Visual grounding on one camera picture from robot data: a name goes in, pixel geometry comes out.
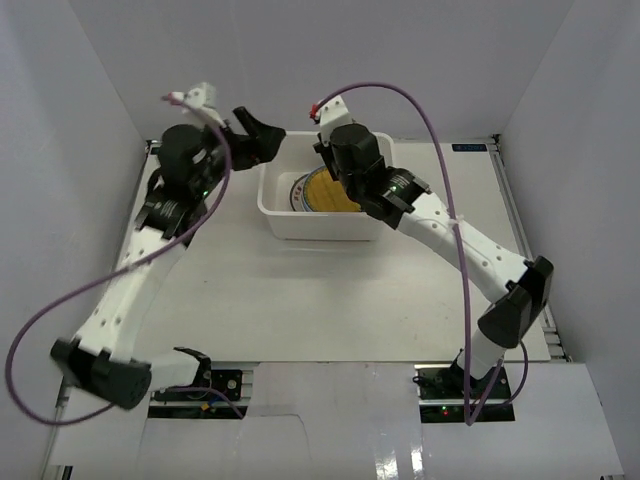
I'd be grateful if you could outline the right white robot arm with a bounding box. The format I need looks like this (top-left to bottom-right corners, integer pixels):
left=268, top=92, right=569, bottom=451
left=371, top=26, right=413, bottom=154
left=314, top=123, right=554, bottom=399

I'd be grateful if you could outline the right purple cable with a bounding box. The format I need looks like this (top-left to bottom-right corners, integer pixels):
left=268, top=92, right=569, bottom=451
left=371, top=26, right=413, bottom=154
left=319, top=81, right=530, bottom=427

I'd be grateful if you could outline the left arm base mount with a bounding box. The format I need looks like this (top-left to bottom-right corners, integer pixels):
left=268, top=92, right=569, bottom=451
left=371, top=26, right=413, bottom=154
left=148, top=369, right=253, bottom=420

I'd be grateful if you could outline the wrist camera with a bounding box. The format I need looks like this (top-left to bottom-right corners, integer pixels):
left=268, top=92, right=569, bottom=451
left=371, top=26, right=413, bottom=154
left=161, top=82, right=225, bottom=127
left=309, top=95, right=353, bottom=137

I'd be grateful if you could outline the white plastic bin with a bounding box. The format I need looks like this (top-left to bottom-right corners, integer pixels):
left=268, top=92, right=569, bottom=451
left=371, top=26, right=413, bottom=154
left=257, top=131, right=384, bottom=241

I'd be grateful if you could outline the round bamboo tray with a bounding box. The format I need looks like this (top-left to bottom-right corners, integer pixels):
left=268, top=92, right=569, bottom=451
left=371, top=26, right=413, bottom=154
left=310, top=171, right=361, bottom=213

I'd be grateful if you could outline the orange sunburst pattern plate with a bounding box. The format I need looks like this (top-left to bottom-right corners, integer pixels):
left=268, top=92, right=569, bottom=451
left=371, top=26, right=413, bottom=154
left=289, top=174, right=313, bottom=213

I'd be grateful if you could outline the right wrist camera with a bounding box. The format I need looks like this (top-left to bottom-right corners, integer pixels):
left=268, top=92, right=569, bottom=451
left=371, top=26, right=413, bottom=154
left=309, top=95, right=353, bottom=137

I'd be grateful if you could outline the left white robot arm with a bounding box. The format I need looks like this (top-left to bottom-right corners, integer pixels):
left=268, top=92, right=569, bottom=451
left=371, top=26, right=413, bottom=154
left=50, top=107, right=286, bottom=410

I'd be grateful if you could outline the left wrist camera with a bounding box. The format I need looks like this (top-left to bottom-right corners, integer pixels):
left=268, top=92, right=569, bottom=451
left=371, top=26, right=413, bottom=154
left=161, top=82, right=225, bottom=127

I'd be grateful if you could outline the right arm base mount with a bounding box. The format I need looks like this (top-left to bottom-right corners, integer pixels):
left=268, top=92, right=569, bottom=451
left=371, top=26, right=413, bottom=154
left=413, top=366, right=516, bottom=424

